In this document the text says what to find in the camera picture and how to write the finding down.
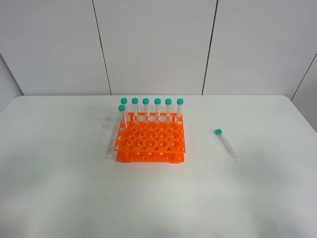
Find green capped test tube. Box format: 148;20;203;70
214;128;237;161

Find orange test tube rack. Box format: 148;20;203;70
114;112;186;164

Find test tube second row left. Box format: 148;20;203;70
118;105;128;128

